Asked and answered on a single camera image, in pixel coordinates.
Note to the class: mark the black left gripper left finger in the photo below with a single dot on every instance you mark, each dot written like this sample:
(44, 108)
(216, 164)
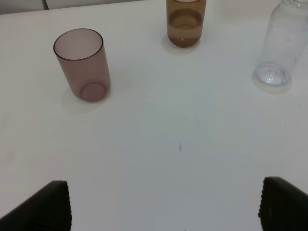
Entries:
(48, 209)

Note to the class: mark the pink translucent cup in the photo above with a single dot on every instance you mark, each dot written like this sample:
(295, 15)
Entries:
(81, 55)

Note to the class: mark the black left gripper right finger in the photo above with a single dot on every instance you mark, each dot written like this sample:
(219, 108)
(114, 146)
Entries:
(283, 206)

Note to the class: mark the orange translucent cup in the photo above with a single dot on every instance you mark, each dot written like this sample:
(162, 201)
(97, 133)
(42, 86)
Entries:
(185, 21)

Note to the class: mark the clear plastic bottle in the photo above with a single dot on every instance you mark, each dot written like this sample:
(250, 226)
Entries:
(285, 40)

